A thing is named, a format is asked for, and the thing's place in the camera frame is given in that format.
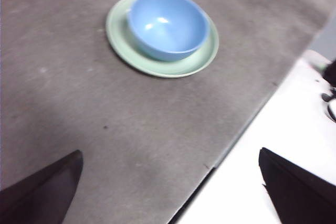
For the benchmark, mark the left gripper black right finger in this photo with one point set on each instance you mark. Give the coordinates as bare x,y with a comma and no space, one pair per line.
302,195

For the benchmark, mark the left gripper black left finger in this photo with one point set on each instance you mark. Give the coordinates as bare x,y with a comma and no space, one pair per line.
36,197

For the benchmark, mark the green round plate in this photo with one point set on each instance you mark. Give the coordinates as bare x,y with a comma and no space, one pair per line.
168,68

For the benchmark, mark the blue ribbed bowl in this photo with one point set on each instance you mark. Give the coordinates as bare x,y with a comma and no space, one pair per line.
168,24

